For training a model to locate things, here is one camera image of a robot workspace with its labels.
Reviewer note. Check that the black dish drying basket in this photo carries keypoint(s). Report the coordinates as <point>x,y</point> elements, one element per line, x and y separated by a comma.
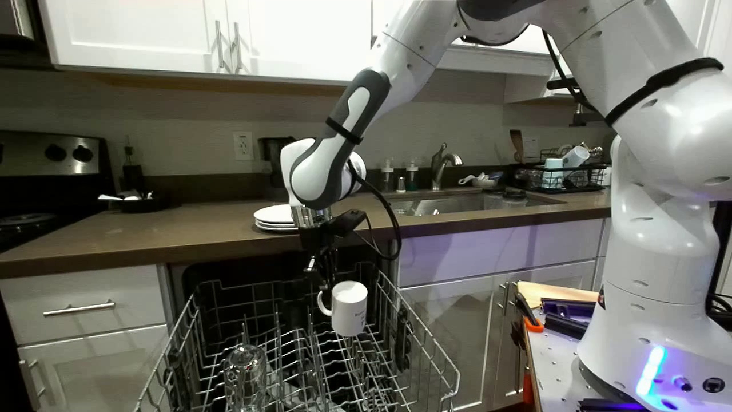
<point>574,171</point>

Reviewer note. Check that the white lower cabinet drawers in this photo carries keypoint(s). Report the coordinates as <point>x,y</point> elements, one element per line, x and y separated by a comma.
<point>86,339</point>

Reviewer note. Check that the white wire dishwasher rack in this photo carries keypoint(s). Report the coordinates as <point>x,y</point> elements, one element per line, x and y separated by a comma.
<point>395,364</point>

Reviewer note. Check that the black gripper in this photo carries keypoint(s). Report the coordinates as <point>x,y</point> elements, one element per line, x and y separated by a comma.
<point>320,239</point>

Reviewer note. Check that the black stove with kettle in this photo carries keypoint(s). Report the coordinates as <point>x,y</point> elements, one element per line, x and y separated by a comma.
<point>50,182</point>

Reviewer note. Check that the white upper cabinets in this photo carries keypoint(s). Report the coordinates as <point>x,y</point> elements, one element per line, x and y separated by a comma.
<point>230,36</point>

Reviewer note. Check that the white mug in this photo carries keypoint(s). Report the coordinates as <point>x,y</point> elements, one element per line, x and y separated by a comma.
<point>347,308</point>

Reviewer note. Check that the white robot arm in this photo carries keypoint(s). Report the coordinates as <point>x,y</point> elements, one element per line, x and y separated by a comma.
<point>671,163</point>

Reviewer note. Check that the clear glass in rack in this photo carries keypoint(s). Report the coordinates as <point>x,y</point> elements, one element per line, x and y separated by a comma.
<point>245,381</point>

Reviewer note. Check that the chrome sink faucet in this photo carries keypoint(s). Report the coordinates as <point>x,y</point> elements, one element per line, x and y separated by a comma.
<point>440,163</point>

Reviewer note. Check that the stainless steel kitchen sink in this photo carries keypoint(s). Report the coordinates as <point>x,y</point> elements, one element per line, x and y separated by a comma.
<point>462,203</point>

